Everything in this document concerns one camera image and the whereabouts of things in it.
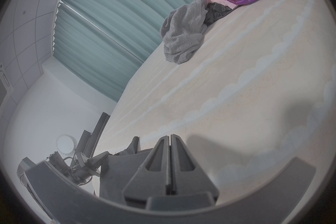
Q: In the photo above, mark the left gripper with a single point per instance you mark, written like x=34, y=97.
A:
x=89, y=167

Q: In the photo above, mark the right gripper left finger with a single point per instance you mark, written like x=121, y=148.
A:
x=152, y=178

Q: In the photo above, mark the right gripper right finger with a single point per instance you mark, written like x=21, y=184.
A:
x=189, y=178

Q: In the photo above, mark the black T-shirt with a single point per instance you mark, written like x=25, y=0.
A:
x=118, y=173

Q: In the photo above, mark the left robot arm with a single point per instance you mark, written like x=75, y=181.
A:
x=60, y=165

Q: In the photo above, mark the bed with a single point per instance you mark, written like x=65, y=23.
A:
x=236, y=86

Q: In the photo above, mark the grey garment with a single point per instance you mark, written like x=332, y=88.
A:
x=183, y=34

